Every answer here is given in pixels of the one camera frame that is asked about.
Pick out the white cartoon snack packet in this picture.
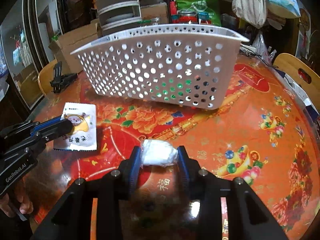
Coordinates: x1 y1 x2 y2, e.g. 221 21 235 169
54 102 97 151

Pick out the white cloth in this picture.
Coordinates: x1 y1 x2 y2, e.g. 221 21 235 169
140 139 178 167

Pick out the green foil packet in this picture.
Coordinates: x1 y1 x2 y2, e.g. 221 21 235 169
147 78 192 104

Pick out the person's left hand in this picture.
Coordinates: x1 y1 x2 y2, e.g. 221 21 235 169
0 179 34 217

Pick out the left wooden chair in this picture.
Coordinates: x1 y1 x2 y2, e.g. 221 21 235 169
37 59 57 96

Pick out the wooden chair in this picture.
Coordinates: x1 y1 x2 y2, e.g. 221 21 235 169
37 59 57 96
273 53 319 100

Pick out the black clamp stand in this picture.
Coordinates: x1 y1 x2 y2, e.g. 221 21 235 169
50 61 78 94

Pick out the cardboard box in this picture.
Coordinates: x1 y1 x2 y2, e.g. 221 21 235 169
49 19 102 74

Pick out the right wooden chair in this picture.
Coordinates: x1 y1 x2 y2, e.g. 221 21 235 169
273 53 319 100

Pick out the white perforated plastic basket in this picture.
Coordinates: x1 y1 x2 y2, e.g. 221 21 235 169
72 24 247 110

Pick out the striped drawer tower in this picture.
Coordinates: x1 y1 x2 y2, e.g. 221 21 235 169
95 0 142 36

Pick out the beige canvas tote bag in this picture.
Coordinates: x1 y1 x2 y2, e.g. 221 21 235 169
232 0 267 29

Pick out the green shopping bag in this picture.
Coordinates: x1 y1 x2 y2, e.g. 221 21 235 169
175 0 221 26

